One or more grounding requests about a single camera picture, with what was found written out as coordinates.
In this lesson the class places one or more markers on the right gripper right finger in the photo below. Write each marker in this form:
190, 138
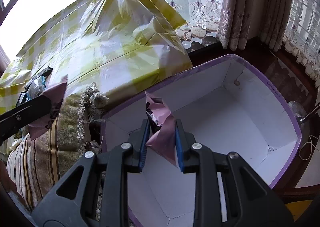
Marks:
228, 192

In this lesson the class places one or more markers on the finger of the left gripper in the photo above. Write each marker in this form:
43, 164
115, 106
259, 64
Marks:
12, 121

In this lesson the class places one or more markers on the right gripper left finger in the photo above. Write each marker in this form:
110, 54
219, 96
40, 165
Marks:
94, 190

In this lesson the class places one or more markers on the striped towel cushion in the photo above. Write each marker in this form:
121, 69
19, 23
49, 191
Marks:
35, 166

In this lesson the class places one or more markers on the purple white cardboard box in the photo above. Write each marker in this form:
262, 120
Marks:
228, 106

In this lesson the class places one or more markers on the silver lamp base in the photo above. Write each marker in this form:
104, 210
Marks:
300, 113

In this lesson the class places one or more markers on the yellow checkered tablecloth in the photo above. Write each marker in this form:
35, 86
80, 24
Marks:
124, 46

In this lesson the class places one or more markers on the pink curtain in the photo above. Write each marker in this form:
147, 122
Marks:
241, 20

